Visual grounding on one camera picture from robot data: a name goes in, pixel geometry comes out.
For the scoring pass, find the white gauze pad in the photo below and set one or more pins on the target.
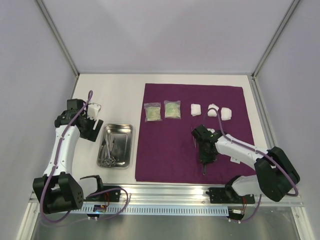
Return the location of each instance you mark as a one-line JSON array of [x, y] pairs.
[[212, 110], [226, 114], [195, 109]]

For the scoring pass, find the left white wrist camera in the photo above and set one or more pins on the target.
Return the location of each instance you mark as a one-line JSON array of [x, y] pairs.
[[93, 110]]

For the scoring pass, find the plain steel surgical scissors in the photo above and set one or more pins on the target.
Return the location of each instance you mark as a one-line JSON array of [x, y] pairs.
[[107, 160]]

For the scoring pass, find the green gauze packet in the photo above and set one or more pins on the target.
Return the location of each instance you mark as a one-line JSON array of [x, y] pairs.
[[152, 112], [172, 109]]

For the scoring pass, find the middle white gauze pad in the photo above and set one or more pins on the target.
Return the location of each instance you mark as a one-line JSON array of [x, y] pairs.
[[212, 110]]

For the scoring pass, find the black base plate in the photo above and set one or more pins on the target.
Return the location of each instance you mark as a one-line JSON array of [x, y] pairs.
[[221, 195], [110, 194]]

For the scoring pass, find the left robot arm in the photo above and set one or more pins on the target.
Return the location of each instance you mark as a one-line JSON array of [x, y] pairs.
[[57, 190]]

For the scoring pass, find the white slotted cable duct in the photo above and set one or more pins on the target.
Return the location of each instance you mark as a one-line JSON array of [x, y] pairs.
[[166, 210]]

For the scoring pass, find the aluminium frame post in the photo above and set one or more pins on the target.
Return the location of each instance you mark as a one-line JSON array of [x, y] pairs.
[[57, 36], [294, 5]]

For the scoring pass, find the white green alcohol wipe packet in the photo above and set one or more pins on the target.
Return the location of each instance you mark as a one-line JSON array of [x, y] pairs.
[[234, 160]]

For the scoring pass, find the right white gauze pad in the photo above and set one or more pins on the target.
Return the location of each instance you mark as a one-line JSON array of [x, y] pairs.
[[226, 114]]

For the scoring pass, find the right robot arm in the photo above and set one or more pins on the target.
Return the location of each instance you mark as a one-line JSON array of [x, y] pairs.
[[274, 175]]

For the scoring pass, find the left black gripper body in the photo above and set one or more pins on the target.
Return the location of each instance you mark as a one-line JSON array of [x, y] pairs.
[[87, 132]]

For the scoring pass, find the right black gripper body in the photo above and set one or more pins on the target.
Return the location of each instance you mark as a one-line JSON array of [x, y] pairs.
[[206, 159]]

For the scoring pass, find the right aluminium frame post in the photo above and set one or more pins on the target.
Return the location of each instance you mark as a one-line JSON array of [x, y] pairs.
[[294, 5]]

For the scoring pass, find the stainless steel instrument tray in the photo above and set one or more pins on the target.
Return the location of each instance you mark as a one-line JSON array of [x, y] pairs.
[[123, 134]]

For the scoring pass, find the aluminium mounting rail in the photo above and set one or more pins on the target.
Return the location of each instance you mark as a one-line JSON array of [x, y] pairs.
[[186, 194]]

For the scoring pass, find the purple surgical drape cloth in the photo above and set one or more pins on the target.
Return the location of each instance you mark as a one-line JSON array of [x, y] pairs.
[[166, 151]]

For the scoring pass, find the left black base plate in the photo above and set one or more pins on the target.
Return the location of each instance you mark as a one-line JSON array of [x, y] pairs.
[[110, 194]]

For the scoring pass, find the left green gauze packet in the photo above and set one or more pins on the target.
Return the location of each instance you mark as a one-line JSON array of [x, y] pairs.
[[152, 112]]

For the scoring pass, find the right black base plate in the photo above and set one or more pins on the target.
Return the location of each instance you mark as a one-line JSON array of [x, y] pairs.
[[221, 195]]

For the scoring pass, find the right green gauze packet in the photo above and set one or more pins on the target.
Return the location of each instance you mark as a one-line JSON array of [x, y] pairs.
[[172, 109]]

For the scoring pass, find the left white gauze pad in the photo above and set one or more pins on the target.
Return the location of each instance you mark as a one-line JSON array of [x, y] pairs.
[[195, 109]]

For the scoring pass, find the left aluminium frame post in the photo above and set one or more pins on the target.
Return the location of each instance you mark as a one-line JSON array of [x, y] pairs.
[[57, 36]]

